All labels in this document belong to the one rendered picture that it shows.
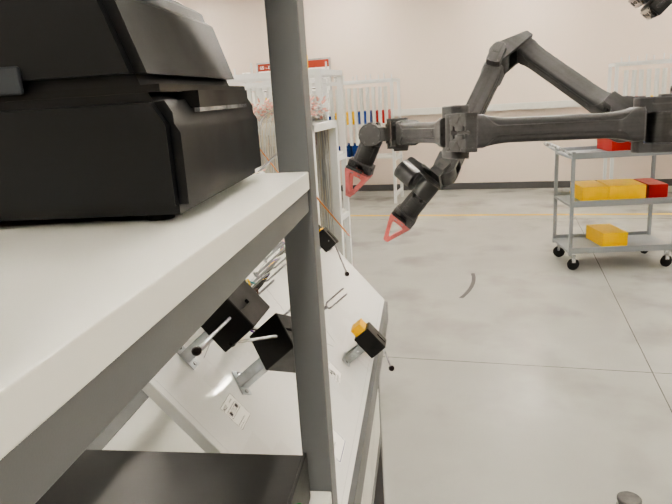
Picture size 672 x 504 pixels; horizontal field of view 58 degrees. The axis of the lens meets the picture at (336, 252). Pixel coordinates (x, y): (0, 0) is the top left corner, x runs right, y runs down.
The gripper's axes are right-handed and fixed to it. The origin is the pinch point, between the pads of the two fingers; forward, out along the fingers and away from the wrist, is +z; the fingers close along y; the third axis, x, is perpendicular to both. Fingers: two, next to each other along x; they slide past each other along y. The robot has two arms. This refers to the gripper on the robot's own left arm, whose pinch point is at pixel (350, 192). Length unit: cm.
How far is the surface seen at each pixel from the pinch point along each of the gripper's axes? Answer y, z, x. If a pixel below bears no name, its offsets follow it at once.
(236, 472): 106, 17, 12
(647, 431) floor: -105, 64, 152
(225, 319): 86, 10, 0
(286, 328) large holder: 78, 11, 8
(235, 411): 82, 25, 6
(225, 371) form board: 76, 23, 1
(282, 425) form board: 74, 29, 13
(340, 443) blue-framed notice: 63, 34, 24
